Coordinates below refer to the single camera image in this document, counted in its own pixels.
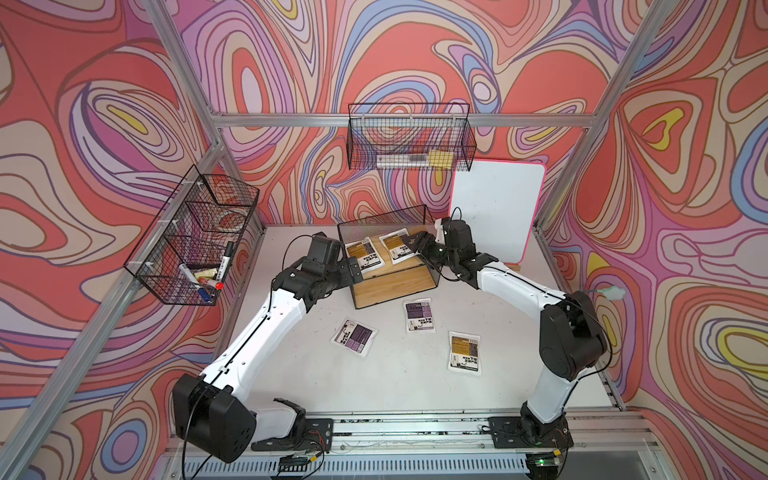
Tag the metal base rail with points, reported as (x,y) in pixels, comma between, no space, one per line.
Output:
(473,444)

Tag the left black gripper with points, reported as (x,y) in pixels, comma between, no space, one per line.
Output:
(345,277)

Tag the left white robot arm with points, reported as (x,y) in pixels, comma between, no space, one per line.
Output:
(210,410)

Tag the left wall wire basket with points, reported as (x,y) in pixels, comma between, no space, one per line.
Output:
(204,213)

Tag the wall wire basket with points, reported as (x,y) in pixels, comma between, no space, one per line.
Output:
(204,213)
(409,128)

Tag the wooden two-tier wire shelf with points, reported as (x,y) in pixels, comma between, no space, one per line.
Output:
(390,282)

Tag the purple coffee bag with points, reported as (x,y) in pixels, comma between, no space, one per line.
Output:
(355,337)
(419,317)

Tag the green spray bottle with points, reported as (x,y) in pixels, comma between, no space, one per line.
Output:
(612,293)

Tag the pink framed whiteboard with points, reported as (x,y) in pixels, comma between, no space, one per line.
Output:
(498,200)

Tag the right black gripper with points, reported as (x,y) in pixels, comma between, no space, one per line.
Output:
(419,245)

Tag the black marker pen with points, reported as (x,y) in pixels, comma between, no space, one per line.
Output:
(225,261)

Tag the white marker in basket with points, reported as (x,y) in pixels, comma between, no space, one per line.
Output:
(188,275)

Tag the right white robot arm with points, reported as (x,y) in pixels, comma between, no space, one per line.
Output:
(570,340)

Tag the yellow coffee bag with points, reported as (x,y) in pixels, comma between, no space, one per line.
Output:
(366,254)
(463,353)
(396,247)

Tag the blue capped marker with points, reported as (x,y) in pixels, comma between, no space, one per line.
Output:
(204,294)

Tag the back wall wire basket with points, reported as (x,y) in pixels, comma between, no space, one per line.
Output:
(409,128)

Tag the yellow sponge in basket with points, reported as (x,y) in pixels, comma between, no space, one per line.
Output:
(438,159)

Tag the white eraser in basket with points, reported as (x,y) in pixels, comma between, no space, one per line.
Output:
(402,161)

